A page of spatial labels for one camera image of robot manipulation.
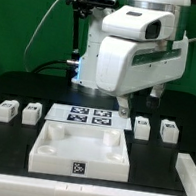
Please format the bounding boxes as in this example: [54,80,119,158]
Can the white sheet with markers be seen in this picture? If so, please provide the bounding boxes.
[45,103,132,131]

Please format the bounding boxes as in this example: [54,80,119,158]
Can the white obstacle right wall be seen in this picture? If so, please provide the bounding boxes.
[175,153,196,196]

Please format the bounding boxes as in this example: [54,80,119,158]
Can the black camera stand pole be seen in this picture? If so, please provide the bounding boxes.
[65,0,92,79]

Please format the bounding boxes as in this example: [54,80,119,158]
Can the black cables at base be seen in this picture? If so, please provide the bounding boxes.
[31,55,79,81]

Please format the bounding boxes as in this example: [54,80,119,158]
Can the white square table top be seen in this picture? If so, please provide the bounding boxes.
[28,120,130,182]

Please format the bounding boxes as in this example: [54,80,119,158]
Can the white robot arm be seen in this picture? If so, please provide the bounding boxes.
[72,0,191,118]

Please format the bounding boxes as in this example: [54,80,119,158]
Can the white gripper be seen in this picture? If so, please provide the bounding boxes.
[95,36,189,119]

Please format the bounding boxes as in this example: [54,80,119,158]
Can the grey camera cable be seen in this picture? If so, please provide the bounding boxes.
[21,0,86,80]

